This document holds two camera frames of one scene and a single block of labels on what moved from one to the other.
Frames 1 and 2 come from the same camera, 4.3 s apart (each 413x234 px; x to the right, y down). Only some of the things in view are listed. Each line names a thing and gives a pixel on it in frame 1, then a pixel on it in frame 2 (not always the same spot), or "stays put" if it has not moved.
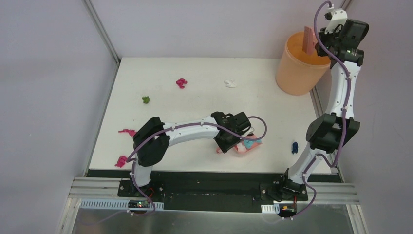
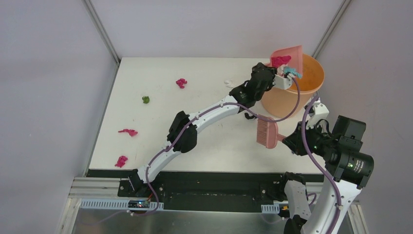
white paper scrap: x=241 y=147 -> x=280 y=70
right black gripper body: x=329 y=40 -> x=316 y=140
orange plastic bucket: x=298 y=71 -> x=280 y=102
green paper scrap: x=146 y=99 stays put
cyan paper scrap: x=248 y=144 -> x=293 y=70
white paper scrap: x=230 y=83 stays put
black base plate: x=217 y=191 stays put
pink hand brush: x=309 y=40 -> x=267 y=133
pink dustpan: x=219 y=150 -> x=295 y=61
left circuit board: x=138 y=204 stays put
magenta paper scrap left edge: x=131 y=132 stays put
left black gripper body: x=230 y=142 -> x=269 y=72
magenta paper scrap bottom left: x=121 y=161 stays put
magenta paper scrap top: x=180 y=82 stays put
